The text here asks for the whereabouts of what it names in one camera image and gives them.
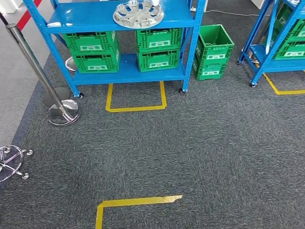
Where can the red barrier belt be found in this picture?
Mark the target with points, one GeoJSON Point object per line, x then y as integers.
{"type": "Point", "coordinates": [28, 15]}

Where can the grey barrier stanchion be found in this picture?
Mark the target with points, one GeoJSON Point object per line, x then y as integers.
{"type": "Point", "coordinates": [70, 64]}

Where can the chrome barrier stanchion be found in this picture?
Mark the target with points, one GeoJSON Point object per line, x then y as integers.
{"type": "Point", "coordinates": [35, 64]}

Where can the green plastic crate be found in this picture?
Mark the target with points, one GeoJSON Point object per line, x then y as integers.
{"type": "Point", "coordinates": [207, 72]}
{"type": "Point", "coordinates": [157, 61]}
{"type": "Point", "coordinates": [291, 52]}
{"type": "Point", "coordinates": [95, 64]}
{"type": "Point", "coordinates": [293, 31]}
{"type": "Point", "coordinates": [214, 47]}
{"type": "Point", "coordinates": [157, 38]}
{"type": "Point", "coordinates": [90, 41]}

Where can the blue metal shelf rack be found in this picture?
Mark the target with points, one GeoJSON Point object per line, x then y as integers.
{"type": "Point", "coordinates": [281, 64]}
{"type": "Point", "coordinates": [83, 15]}

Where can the silver wheel hubcap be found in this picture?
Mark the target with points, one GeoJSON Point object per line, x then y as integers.
{"type": "Point", "coordinates": [138, 14]}

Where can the black round stool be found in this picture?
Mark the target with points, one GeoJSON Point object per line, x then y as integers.
{"type": "Point", "coordinates": [25, 176]}

